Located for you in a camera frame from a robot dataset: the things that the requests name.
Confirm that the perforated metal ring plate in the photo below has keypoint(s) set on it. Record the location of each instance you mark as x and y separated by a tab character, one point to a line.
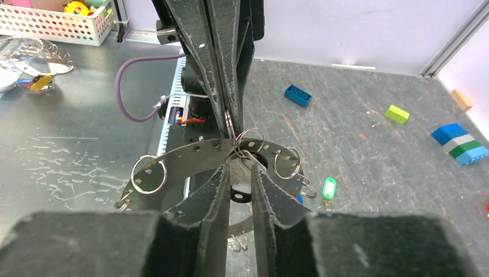
171	178

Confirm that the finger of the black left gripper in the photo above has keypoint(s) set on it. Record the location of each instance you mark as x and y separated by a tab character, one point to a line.
224	27
193	27

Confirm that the tan wooden block at wall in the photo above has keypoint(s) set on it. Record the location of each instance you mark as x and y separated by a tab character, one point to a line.
461	100

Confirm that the dark blue flat brick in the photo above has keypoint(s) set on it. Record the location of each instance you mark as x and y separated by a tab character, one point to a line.
298	96

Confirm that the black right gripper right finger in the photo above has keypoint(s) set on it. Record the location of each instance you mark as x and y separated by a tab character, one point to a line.
291	240

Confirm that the silver key with ring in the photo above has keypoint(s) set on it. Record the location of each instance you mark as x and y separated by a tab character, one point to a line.
240	178

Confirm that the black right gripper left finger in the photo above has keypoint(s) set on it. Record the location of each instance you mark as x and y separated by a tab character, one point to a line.
190	239

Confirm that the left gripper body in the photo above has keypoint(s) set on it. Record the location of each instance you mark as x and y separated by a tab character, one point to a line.
251	29

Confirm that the lime green block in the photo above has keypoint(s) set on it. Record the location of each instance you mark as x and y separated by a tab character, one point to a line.
397	114

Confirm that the blue grey green brick stack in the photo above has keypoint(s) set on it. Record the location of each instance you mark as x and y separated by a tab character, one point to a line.
459	144

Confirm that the clear plastic bowl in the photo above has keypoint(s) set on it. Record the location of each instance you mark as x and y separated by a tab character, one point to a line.
24	65

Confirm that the green key tag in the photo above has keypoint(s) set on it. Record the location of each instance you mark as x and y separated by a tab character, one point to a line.
328	192

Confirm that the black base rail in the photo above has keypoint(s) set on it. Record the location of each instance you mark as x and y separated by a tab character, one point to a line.
174	135

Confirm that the white perforated basket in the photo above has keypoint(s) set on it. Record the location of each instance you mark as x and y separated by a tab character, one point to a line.
51	22

